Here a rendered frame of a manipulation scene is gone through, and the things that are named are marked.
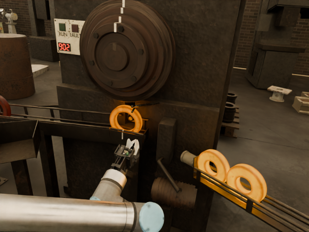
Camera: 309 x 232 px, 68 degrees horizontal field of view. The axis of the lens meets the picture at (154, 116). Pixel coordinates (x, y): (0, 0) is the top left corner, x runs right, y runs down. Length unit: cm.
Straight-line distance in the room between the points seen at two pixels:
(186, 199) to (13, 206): 76
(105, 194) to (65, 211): 21
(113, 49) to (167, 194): 72
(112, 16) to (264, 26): 423
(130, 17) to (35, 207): 78
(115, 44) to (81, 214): 67
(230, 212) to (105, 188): 123
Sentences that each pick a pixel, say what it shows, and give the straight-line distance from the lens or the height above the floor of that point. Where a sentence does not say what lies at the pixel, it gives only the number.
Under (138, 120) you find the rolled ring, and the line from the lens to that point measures 121.
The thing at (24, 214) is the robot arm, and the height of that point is 84.
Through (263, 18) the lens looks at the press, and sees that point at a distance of 508.
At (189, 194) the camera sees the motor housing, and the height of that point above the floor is 52.
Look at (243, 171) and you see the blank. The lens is 95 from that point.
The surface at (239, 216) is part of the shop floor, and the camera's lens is 191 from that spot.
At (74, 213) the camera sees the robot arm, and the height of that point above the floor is 80.
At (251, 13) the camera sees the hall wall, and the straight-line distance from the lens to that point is 713.
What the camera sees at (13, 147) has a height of 60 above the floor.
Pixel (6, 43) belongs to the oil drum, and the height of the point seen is 81.
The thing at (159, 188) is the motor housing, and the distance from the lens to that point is 118.
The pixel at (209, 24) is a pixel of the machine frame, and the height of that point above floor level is 127.
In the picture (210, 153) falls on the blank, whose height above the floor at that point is 77.
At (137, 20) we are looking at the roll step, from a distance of 105.
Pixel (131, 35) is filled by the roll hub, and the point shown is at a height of 121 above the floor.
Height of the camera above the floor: 130
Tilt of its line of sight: 24 degrees down
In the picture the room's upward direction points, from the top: 4 degrees clockwise
